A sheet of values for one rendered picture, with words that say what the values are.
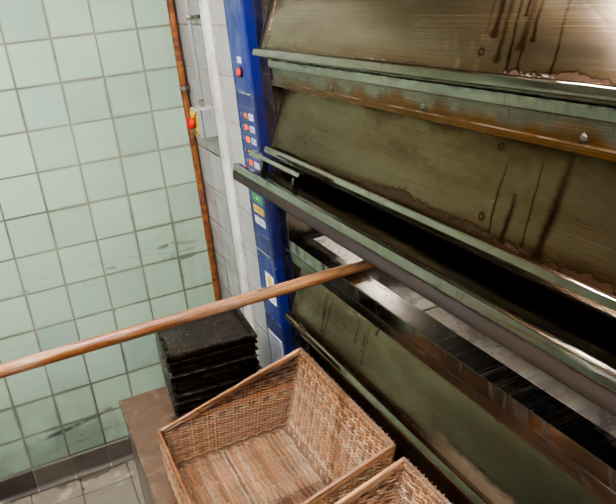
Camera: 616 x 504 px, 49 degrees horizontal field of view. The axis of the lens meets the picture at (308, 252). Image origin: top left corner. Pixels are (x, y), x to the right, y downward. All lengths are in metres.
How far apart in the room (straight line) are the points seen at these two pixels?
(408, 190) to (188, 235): 1.68
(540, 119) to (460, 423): 0.67
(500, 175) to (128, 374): 2.21
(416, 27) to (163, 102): 1.64
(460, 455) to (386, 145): 0.64
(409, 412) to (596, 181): 0.77
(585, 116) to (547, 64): 0.09
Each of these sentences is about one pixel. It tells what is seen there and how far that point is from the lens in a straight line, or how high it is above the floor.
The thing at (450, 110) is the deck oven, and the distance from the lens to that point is 1.18.
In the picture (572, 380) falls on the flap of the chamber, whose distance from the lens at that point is 0.86.
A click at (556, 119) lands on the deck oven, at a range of 0.99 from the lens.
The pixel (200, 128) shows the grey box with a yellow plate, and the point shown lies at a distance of 2.40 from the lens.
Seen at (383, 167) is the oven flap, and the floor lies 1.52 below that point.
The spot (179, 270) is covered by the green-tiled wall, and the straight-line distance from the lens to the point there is 2.89.
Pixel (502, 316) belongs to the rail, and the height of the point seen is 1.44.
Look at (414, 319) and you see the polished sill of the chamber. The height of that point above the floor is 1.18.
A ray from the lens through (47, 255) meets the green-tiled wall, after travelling 2.78.
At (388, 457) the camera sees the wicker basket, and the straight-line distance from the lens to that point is 1.67.
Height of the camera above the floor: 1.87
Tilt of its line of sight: 22 degrees down
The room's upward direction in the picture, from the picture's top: 6 degrees counter-clockwise
